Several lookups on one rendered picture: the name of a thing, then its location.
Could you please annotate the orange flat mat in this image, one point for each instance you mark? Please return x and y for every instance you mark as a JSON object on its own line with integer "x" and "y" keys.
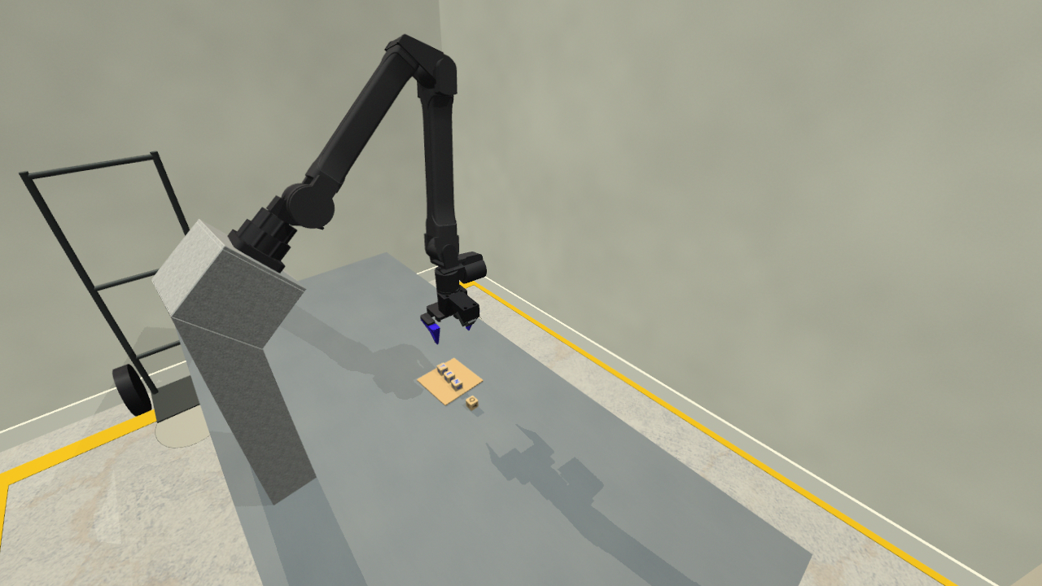
{"x": 442, "y": 390}

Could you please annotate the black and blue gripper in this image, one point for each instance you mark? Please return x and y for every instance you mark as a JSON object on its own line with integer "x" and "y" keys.
{"x": 433, "y": 311}

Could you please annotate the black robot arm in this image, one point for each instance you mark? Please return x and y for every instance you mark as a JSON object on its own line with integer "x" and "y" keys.
{"x": 265, "y": 238}

